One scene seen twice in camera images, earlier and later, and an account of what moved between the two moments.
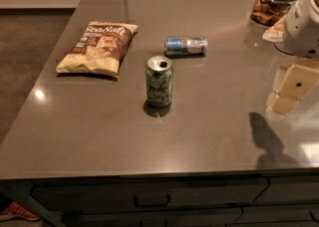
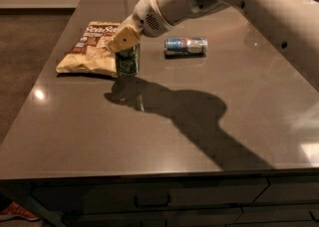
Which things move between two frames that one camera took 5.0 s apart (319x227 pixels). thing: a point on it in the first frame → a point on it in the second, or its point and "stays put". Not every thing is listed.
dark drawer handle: [152, 205] stays put
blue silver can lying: [185, 46] stays put
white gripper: [303, 29] → [147, 15]
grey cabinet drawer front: [116, 194] stays put
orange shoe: [16, 210] stays put
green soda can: [159, 81] → [128, 61]
